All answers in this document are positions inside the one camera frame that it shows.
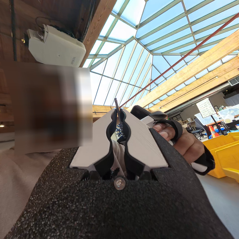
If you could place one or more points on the person's left forearm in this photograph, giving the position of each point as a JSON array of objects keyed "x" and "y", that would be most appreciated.
[{"x": 118, "y": 157}]

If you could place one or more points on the orange traffic cone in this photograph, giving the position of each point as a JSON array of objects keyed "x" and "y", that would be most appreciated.
[{"x": 213, "y": 131}]

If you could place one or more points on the black office chair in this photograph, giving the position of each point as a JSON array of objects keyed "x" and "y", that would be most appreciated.
[{"x": 196, "y": 130}]

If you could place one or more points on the white sign on stand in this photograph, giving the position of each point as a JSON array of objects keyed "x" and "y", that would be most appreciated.
[{"x": 205, "y": 107}]

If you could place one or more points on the person's beige clothing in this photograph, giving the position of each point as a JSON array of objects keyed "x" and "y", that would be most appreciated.
[{"x": 22, "y": 186}]

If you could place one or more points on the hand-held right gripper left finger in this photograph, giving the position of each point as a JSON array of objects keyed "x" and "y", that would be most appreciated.
[{"x": 89, "y": 149}]

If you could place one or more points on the white ceiling-mounted box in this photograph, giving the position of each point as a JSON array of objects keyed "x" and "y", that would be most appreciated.
[{"x": 56, "y": 46}]

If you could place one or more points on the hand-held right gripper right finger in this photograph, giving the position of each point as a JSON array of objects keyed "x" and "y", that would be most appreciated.
[{"x": 149, "y": 149}]

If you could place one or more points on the person's left hand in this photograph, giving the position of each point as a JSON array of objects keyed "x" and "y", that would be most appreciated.
[{"x": 186, "y": 143}]

